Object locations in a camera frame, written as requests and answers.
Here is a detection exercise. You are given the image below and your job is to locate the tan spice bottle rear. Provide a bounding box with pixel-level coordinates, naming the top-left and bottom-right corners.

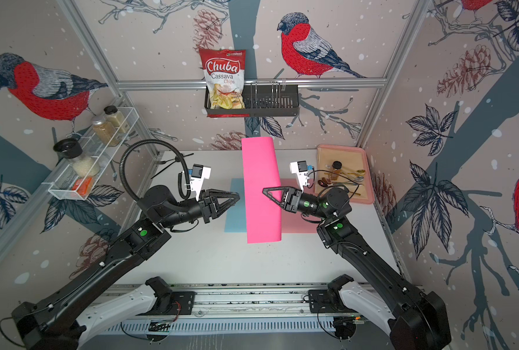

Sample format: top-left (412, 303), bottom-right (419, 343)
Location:
top-left (104, 105), bottom-right (130, 134)

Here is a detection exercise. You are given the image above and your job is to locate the pink plastic tray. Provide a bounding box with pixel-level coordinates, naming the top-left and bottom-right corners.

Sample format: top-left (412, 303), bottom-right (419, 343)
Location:
top-left (315, 143), bottom-right (376, 205)

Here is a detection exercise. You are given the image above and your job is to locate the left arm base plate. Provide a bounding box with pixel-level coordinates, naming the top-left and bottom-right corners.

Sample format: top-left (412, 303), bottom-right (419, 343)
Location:
top-left (148, 292), bottom-right (197, 316)

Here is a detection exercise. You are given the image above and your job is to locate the Chuba cassava chips bag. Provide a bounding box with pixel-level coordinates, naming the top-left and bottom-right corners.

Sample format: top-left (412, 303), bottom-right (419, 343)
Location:
top-left (199, 48), bottom-right (246, 118)

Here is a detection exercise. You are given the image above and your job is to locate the magenta paper sheet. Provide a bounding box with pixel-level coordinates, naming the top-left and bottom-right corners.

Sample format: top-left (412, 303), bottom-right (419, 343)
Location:
top-left (242, 137), bottom-right (282, 244)

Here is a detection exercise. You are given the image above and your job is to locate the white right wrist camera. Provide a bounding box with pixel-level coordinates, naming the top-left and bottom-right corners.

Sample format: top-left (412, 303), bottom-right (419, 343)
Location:
top-left (289, 160), bottom-right (313, 190)

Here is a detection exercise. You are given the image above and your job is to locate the gold spoon cream handle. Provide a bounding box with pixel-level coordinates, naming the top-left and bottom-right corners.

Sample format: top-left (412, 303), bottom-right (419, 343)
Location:
top-left (343, 169), bottom-right (366, 176)

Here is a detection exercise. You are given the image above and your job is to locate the black corrugated cable hose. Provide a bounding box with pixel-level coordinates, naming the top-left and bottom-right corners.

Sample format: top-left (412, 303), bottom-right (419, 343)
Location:
top-left (118, 139), bottom-right (192, 202)

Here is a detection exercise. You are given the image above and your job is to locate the light blue paper sheet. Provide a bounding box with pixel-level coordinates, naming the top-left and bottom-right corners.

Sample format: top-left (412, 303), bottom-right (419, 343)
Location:
top-left (224, 178), bottom-right (247, 233)

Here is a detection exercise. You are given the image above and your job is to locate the tan spice bottle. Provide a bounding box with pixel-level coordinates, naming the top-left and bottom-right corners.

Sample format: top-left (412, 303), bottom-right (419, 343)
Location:
top-left (104, 105), bottom-right (130, 134)
top-left (92, 116), bottom-right (119, 147)

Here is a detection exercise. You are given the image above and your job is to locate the black lid grinder jar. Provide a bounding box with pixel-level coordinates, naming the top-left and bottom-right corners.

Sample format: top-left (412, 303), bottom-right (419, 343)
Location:
top-left (53, 138), bottom-right (100, 179)

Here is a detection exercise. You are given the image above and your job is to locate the red pepper spice jar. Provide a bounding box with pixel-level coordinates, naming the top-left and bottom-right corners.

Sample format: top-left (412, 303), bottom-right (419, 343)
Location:
top-left (328, 160), bottom-right (342, 182)

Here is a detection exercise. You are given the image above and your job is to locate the clear acrylic wall shelf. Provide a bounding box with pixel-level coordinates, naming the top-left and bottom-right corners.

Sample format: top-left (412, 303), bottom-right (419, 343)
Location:
top-left (49, 107), bottom-right (139, 201)

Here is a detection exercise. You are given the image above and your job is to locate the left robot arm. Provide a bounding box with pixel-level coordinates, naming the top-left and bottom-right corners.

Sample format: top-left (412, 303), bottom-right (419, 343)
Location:
top-left (11, 185), bottom-right (240, 349)

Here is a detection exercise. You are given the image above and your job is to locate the tan spice bottle front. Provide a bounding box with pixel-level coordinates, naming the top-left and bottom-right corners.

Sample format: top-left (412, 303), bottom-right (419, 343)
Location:
top-left (92, 116), bottom-right (119, 147)

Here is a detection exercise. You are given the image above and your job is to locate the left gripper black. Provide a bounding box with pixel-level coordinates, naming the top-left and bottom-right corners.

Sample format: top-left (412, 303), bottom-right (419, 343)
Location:
top-left (159, 189), bottom-right (238, 230)

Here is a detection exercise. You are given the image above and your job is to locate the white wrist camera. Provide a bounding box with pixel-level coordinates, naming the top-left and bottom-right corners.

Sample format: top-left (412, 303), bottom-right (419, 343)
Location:
top-left (189, 164), bottom-right (211, 201)
top-left (289, 160), bottom-right (313, 190)

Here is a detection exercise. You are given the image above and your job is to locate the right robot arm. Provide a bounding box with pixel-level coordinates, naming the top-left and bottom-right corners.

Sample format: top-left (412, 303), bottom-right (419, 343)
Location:
top-left (262, 186), bottom-right (452, 349)

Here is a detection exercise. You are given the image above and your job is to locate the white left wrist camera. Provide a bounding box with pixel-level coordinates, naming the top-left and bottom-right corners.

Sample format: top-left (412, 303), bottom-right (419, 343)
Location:
top-left (189, 164), bottom-right (211, 201)

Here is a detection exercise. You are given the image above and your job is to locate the small red box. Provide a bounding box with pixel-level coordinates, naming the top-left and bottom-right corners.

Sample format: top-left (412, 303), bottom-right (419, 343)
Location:
top-left (71, 176), bottom-right (95, 197)

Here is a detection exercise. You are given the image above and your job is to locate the light pink paper sheet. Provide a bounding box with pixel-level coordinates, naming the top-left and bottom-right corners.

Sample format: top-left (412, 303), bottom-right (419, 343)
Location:
top-left (281, 179), bottom-right (317, 234)

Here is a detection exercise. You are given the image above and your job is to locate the black wire wall basket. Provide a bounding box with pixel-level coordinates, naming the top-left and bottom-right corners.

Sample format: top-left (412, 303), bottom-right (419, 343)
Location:
top-left (204, 83), bottom-right (300, 118)

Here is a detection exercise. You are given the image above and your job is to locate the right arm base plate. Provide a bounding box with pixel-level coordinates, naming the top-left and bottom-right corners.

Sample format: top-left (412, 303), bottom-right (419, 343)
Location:
top-left (303, 290), bottom-right (358, 314)

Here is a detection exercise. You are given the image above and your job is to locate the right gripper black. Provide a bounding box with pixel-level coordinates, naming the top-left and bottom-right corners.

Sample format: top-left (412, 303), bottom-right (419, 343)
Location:
top-left (264, 188), bottom-right (332, 224)

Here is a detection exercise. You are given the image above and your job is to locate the silver spoon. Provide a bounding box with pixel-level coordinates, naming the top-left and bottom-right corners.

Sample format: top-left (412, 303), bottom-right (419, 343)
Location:
top-left (344, 176), bottom-right (364, 182)

